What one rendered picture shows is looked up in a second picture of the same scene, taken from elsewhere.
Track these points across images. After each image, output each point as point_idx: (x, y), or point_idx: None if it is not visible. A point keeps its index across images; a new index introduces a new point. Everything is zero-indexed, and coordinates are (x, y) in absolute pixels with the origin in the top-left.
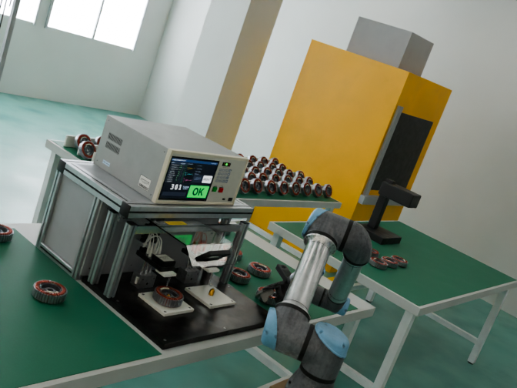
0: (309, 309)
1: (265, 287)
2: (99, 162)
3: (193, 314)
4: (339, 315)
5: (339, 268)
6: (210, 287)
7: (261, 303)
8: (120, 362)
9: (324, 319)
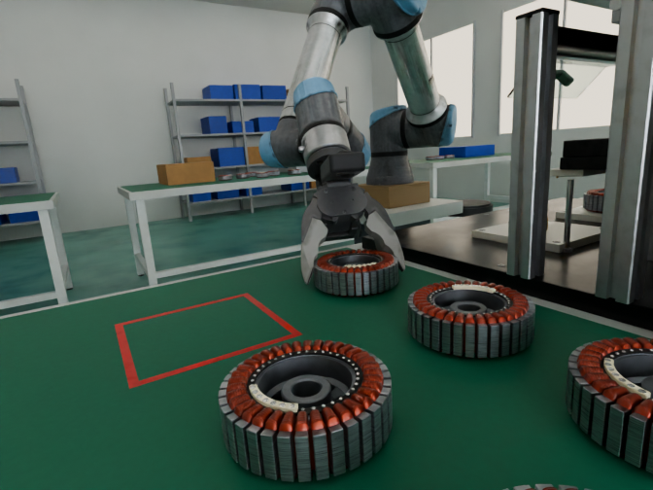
0: (206, 290)
1: (389, 220)
2: None
3: (551, 216)
4: (94, 297)
5: (333, 61)
6: (554, 239)
7: None
8: None
9: (191, 277)
